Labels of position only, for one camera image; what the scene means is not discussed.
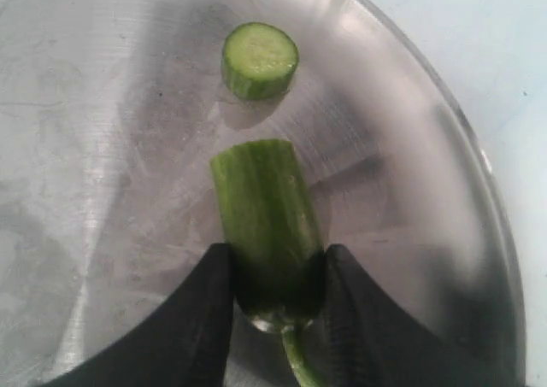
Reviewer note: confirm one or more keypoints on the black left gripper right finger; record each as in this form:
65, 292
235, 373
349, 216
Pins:
372, 341

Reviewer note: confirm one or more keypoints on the round stainless steel plate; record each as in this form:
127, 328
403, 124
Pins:
111, 110

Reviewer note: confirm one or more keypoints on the green cucumber chunk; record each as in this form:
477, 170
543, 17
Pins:
258, 61

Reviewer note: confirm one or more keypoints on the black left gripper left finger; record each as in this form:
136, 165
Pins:
184, 342

